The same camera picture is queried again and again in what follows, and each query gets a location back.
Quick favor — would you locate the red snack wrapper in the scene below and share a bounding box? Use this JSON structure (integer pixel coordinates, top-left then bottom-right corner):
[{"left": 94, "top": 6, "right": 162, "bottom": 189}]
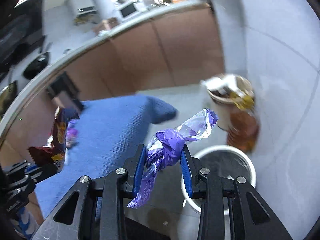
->
[{"left": 28, "top": 107, "right": 79, "bottom": 173}]

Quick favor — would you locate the large purple plastic wrapper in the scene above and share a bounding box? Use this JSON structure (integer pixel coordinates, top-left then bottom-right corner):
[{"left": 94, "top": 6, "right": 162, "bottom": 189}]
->
[{"left": 127, "top": 108, "right": 219, "bottom": 209}]

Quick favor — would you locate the white round trash bin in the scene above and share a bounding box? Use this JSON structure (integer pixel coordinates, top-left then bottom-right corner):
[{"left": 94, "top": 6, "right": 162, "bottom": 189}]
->
[{"left": 180, "top": 145, "right": 257, "bottom": 216}]

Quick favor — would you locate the brown kitchen cabinet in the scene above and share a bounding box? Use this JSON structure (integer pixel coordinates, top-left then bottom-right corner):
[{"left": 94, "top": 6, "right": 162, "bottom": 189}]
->
[{"left": 1, "top": 0, "right": 225, "bottom": 154}]

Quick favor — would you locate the small crumpled purple wrapper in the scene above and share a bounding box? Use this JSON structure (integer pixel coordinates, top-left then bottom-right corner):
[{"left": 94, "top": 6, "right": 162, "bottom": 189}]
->
[{"left": 66, "top": 119, "right": 78, "bottom": 148}]

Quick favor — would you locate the blue fuzzy table cloth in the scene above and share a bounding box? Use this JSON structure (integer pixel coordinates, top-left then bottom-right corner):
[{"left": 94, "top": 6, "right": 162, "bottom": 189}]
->
[{"left": 35, "top": 94, "right": 177, "bottom": 217}]

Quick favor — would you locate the brown oil bottle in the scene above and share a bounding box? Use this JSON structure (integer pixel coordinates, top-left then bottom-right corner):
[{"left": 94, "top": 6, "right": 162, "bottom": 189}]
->
[{"left": 227, "top": 109, "right": 260, "bottom": 153}]

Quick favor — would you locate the brass wok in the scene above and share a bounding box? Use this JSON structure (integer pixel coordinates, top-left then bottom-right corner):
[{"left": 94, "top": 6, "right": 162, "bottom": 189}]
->
[{"left": 0, "top": 81, "right": 17, "bottom": 116}]

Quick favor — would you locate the steel electric kettle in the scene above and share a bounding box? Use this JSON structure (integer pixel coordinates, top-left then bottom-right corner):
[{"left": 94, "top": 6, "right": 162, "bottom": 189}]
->
[{"left": 46, "top": 72, "right": 84, "bottom": 113}]

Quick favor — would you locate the beige full waste bucket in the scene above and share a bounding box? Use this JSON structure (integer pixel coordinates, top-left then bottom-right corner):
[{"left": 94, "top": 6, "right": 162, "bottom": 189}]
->
[{"left": 200, "top": 74, "right": 254, "bottom": 131}]

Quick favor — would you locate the black frying pan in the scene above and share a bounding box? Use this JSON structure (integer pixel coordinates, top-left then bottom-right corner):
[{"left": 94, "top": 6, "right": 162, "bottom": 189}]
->
[{"left": 23, "top": 42, "right": 53, "bottom": 80}]

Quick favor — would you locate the black range hood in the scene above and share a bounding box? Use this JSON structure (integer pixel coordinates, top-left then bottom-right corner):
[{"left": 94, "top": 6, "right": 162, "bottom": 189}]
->
[{"left": 1, "top": 0, "right": 45, "bottom": 73}]

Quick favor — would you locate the brown box on counter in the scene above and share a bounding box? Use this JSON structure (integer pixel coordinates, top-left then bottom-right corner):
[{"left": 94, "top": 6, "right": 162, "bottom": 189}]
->
[{"left": 93, "top": 17, "right": 119, "bottom": 35}]

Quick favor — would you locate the white water heater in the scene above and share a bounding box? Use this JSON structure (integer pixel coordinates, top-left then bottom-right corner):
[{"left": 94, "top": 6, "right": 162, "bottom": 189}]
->
[{"left": 67, "top": 0, "right": 97, "bottom": 18}]

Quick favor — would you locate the white microwave oven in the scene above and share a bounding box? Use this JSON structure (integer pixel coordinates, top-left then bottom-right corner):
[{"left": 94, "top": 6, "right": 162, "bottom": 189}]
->
[{"left": 118, "top": 0, "right": 146, "bottom": 20}]

